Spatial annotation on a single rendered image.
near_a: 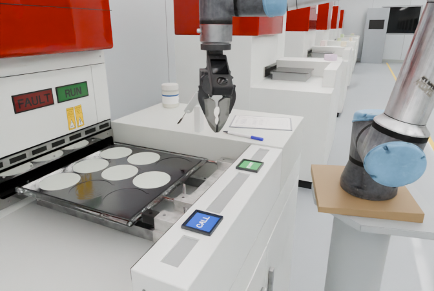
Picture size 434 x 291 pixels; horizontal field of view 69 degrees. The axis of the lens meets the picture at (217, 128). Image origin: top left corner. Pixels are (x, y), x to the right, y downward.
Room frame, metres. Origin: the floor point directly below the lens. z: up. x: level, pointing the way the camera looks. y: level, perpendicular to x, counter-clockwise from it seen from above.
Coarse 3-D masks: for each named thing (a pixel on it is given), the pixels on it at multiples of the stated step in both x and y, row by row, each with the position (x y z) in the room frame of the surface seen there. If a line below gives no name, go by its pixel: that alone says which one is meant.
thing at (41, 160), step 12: (108, 132) 1.06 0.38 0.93; (72, 144) 0.92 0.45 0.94; (84, 144) 0.95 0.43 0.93; (48, 156) 0.84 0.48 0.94; (60, 156) 0.87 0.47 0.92; (12, 168) 0.74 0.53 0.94; (24, 168) 0.77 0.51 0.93; (0, 180) 0.71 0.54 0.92; (12, 192) 0.74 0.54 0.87; (0, 204) 0.70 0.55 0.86; (12, 204) 0.72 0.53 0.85
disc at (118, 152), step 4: (112, 148) 0.99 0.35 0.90; (116, 148) 0.99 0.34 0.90; (120, 148) 0.99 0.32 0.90; (124, 148) 0.99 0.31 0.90; (128, 148) 0.99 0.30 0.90; (104, 152) 0.95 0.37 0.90; (108, 152) 0.95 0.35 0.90; (112, 152) 0.95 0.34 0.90; (116, 152) 0.95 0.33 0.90; (120, 152) 0.95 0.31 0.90; (124, 152) 0.95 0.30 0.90; (128, 152) 0.95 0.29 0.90; (104, 156) 0.92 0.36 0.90; (108, 156) 0.92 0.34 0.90; (112, 156) 0.92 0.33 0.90; (116, 156) 0.92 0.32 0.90; (120, 156) 0.92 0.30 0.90; (124, 156) 0.92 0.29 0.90
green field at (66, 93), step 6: (78, 84) 0.97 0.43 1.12; (84, 84) 1.00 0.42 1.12; (60, 90) 0.91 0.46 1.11; (66, 90) 0.93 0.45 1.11; (72, 90) 0.95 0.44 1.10; (78, 90) 0.97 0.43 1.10; (84, 90) 0.99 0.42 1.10; (60, 96) 0.91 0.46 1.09; (66, 96) 0.93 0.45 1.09; (72, 96) 0.95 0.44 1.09; (78, 96) 0.97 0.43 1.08
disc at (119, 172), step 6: (108, 168) 0.83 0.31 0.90; (114, 168) 0.83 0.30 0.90; (120, 168) 0.83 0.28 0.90; (126, 168) 0.83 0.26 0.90; (132, 168) 0.83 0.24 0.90; (102, 174) 0.79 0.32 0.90; (108, 174) 0.79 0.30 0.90; (114, 174) 0.79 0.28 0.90; (120, 174) 0.79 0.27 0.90; (126, 174) 0.79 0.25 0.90; (132, 174) 0.79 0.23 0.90; (114, 180) 0.76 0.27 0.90
